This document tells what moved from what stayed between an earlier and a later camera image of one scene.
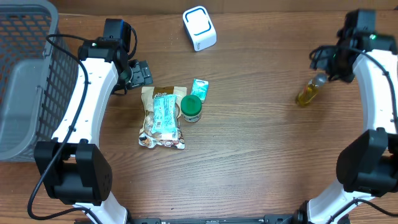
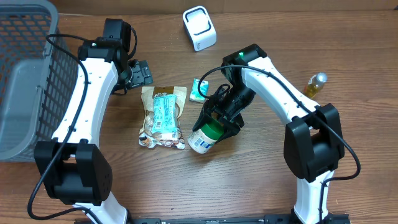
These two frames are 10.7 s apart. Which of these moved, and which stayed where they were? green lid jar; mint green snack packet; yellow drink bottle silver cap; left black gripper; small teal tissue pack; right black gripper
Moved: right black gripper; green lid jar
Stayed: small teal tissue pack; mint green snack packet; yellow drink bottle silver cap; left black gripper
